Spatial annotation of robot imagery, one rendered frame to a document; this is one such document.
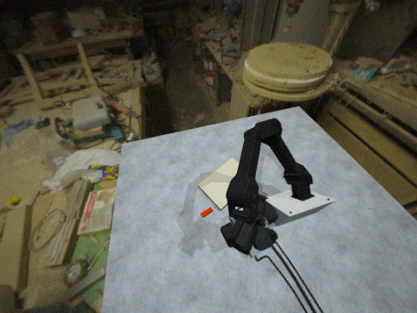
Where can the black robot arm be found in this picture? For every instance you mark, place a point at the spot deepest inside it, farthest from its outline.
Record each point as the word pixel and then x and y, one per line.
pixel 243 190

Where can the beige flat tray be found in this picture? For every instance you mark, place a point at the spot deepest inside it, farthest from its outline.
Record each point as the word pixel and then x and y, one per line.
pixel 215 186

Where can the orange-red flat bar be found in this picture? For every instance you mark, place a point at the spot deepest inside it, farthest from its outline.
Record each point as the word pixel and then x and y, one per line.
pixel 206 212

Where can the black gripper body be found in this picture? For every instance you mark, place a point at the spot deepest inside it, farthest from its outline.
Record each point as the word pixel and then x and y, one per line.
pixel 270 215

